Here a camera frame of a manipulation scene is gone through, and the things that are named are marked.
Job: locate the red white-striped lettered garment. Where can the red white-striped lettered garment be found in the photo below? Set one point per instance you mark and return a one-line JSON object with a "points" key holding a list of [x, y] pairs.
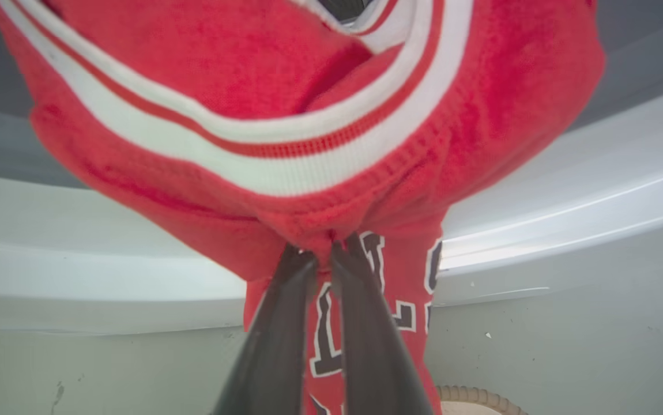
{"points": [[193, 69]]}

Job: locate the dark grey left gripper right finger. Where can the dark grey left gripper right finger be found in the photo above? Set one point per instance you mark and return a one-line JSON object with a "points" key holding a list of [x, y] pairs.
{"points": [[375, 346]]}

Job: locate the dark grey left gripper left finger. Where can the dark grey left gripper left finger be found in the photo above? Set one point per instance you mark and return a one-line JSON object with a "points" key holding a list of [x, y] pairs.
{"points": [[277, 346]]}

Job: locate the white front-load washing machine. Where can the white front-load washing machine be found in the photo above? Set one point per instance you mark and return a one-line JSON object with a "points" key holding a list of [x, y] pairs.
{"points": [[78, 248]]}

